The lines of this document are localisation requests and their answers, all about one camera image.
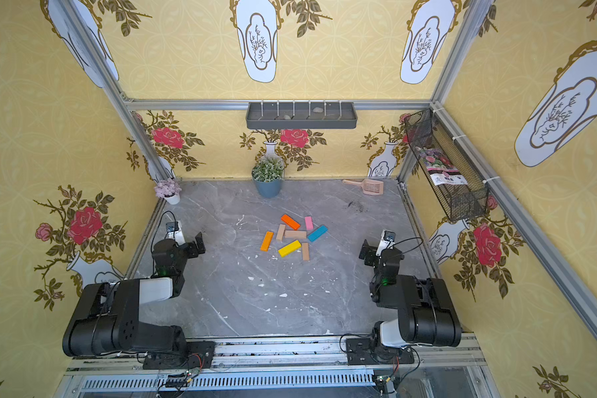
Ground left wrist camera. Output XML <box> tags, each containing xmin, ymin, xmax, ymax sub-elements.
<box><xmin>165</xmin><ymin>221</ymin><xmax>186</xmax><ymax>245</ymax></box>

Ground yellow block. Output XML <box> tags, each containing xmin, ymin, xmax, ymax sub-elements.
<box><xmin>278</xmin><ymin>240</ymin><xmax>302</xmax><ymax>257</ymax></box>

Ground flower seed packet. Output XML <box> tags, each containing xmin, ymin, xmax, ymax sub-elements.
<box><xmin>416</xmin><ymin>147</ymin><xmax>468</xmax><ymax>186</ymax></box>

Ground pink flowers in white pot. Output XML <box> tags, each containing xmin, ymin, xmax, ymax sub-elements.
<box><xmin>154</xmin><ymin>178</ymin><xmax>182</xmax><ymax>205</ymax></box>

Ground grey wall shelf tray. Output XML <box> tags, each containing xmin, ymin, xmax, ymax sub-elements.
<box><xmin>245</xmin><ymin>100</ymin><xmax>358</xmax><ymax>130</ymax></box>

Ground teal block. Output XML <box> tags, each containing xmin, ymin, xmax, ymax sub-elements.
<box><xmin>307</xmin><ymin>226</ymin><xmax>328</xmax><ymax>242</ymax></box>

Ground black wire basket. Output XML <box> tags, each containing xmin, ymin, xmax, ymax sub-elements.
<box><xmin>403</xmin><ymin>109</ymin><xmax>489</xmax><ymax>222</ymax></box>

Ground pink block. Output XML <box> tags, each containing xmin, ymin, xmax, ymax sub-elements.
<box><xmin>304</xmin><ymin>216</ymin><xmax>314</xmax><ymax>232</ymax></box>

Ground red-orange block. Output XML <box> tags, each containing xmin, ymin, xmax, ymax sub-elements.
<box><xmin>280</xmin><ymin>214</ymin><xmax>301</xmax><ymax>231</ymax></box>

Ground green plant in blue pot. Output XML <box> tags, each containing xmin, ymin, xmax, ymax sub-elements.
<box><xmin>251</xmin><ymin>156</ymin><xmax>285</xmax><ymax>198</ymax></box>

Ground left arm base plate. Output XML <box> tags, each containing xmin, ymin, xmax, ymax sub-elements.
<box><xmin>143</xmin><ymin>341</ymin><xmax>217</xmax><ymax>370</ymax></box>

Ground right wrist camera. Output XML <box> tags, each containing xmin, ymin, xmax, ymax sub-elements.
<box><xmin>376</xmin><ymin>230</ymin><xmax>396</xmax><ymax>256</ymax></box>

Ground aluminium rail frame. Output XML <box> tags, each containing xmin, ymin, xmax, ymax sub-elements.
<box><xmin>55</xmin><ymin>333</ymin><xmax>500</xmax><ymax>397</ymax></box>

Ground amber orange block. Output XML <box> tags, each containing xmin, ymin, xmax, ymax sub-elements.
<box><xmin>260</xmin><ymin>232</ymin><xmax>274</xmax><ymax>251</ymax></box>

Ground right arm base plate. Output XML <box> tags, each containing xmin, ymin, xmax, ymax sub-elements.
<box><xmin>339</xmin><ymin>335</ymin><xmax>416</xmax><ymax>366</ymax></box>

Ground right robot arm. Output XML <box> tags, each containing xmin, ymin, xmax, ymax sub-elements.
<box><xmin>359</xmin><ymin>241</ymin><xmax>462</xmax><ymax>349</ymax></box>

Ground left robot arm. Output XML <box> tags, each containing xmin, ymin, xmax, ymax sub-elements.
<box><xmin>62</xmin><ymin>233</ymin><xmax>206</xmax><ymax>358</ymax></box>

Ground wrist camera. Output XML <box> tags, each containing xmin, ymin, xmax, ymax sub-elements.
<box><xmin>376</xmin><ymin>230</ymin><xmax>396</xmax><ymax>256</ymax></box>
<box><xmin>165</xmin><ymin>221</ymin><xmax>186</xmax><ymax>245</ymax></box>

